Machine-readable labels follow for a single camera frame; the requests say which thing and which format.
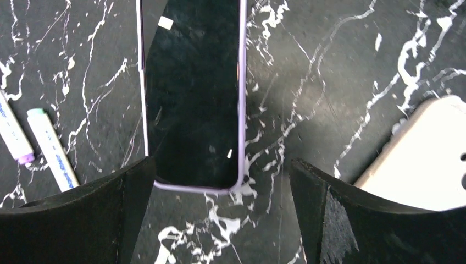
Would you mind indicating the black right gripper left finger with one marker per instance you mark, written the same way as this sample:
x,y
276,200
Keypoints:
x,y
97,222

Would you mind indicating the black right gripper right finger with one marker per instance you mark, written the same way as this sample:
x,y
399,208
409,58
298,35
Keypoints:
x,y
341,223

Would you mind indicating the phone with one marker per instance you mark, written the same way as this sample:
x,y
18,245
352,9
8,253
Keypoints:
x,y
193,90
423,164

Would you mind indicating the green capped marker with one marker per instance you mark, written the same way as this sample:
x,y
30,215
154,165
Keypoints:
x,y
51,147

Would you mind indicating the purple capped marker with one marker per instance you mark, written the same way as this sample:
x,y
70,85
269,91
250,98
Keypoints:
x,y
13,135

